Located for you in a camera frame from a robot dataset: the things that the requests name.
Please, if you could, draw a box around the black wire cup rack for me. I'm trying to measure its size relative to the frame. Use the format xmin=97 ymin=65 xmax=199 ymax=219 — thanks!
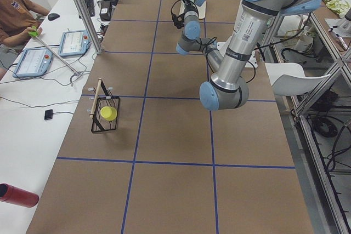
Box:
xmin=88 ymin=78 xmax=121 ymax=133

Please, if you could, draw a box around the black keyboard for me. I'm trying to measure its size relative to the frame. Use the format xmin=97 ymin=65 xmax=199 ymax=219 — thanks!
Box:
xmin=84 ymin=0 xmax=95 ymax=16

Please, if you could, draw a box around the black power adapter box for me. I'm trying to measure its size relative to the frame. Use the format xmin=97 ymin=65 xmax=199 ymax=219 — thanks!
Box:
xmin=99 ymin=1 xmax=112 ymax=21

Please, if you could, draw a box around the metal reacher stick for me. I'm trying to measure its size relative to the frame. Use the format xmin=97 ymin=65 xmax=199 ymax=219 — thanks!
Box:
xmin=28 ymin=26 xmax=83 ymax=86

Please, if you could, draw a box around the right teach pendant tablet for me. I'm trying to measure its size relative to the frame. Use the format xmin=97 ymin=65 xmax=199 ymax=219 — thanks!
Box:
xmin=58 ymin=30 xmax=91 ymax=58

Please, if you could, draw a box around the black computer mouse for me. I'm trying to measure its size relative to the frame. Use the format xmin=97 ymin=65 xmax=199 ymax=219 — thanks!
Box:
xmin=47 ymin=13 xmax=60 ymax=21

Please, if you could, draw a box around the cream rabbit tray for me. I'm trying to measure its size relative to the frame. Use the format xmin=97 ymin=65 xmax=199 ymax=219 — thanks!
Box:
xmin=179 ymin=0 xmax=206 ymax=20

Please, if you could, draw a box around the person in brown shirt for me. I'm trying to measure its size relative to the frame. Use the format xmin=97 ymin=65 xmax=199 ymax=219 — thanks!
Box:
xmin=1 ymin=0 xmax=49 ymax=47

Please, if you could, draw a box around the teach pendant tablet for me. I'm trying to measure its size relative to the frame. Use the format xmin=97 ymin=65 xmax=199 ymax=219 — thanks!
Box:
xmin=58 ymin=30 xmax=91 ymax=58
xmin=13 ymin=48 xmax=53 ymax=78

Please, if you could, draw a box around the aluminium frame post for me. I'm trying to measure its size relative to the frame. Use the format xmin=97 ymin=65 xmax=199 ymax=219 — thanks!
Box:
xmin=73 ymin=0 xmax=103 ymax=55

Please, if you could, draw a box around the red cylinder bottle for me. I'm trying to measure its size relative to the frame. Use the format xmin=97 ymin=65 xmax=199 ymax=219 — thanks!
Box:
xmin=1 ymin=183 xmax=39 ymax=208

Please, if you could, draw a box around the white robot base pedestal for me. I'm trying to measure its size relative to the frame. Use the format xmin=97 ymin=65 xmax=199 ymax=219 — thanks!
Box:
xmin=216 ymin=0 xmax=264 ymax=69

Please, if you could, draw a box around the yellow cup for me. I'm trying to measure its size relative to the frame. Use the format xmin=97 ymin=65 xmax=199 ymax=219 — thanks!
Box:
xmin=100 ymin=106 xmax=117 ymax=121

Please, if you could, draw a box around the wooden rack handle dowel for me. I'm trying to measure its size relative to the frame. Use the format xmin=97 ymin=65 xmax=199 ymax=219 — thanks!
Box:
xmin=89 ymin=78 xmax=103 ymax=119

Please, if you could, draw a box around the small black square device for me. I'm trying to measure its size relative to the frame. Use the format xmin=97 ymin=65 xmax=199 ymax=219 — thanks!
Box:
xmin=44 ymin=109 xmax=54 ymax=121

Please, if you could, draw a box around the white chair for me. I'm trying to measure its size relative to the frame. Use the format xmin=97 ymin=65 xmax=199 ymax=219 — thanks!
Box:
xmin=265 ymin=62 xmax=331 ymax=96

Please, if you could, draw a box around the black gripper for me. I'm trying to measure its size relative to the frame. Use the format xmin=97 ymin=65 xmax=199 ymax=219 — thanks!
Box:
xmin=183 ymin=0 xmax=198 ymax=16

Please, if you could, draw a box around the left teach pendant tablet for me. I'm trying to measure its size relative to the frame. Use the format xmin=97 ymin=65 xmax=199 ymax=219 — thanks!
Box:
xmin=13 ymin=48 xmax=53 ymax=78

